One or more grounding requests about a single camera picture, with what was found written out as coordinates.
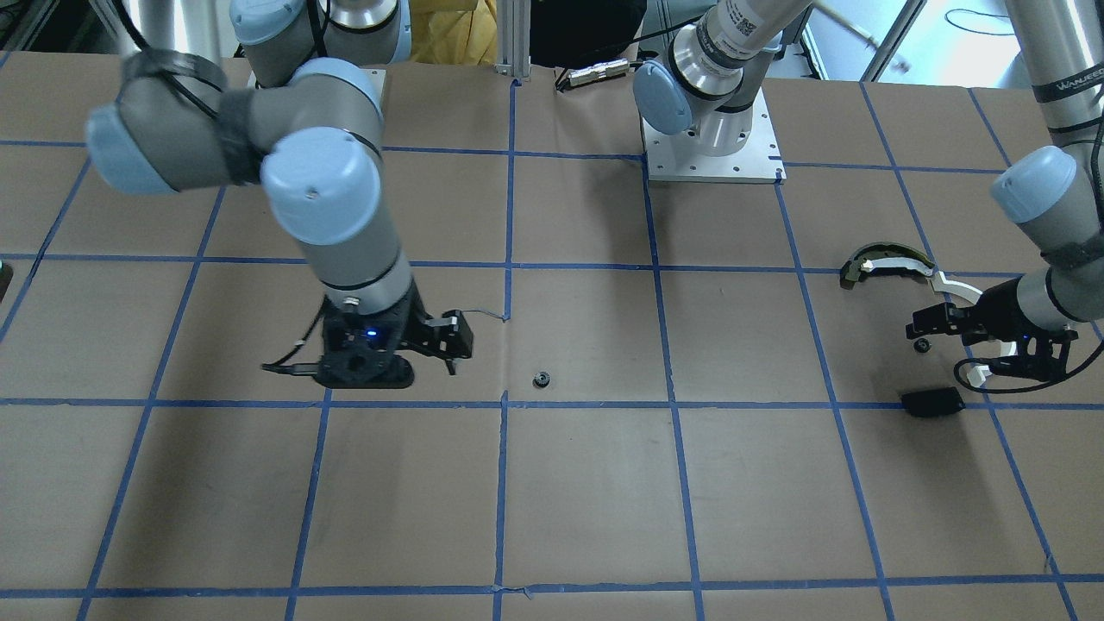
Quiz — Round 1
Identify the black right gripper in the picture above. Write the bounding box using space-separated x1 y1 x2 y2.
315 284 429 389

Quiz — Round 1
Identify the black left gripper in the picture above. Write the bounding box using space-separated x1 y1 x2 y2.
970 278 1078 382

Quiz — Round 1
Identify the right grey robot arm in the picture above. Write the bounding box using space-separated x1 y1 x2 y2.
85 1 433 389

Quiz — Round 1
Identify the white curved plastic part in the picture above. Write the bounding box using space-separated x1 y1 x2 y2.
928 270 991 389

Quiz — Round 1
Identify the black rectangular plastic part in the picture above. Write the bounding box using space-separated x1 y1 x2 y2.
900 386 966 419

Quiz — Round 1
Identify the olive brake shoe part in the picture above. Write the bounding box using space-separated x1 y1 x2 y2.
838 242 936 290

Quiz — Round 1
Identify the person in yellow shirt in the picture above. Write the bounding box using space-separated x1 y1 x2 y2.
408 1 498 66

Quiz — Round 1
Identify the silver connector on table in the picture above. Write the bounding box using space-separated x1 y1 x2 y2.
555 57 631 93

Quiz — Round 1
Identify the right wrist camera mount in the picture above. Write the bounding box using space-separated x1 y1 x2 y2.
407 311 474 376

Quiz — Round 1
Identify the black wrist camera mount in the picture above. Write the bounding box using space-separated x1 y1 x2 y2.
906 303 972 341

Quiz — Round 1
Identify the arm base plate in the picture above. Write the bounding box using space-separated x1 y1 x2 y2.
243 69 386 98
640 91 787 185

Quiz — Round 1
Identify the aluminium frame post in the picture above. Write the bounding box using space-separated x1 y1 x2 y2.
493 0 531 82

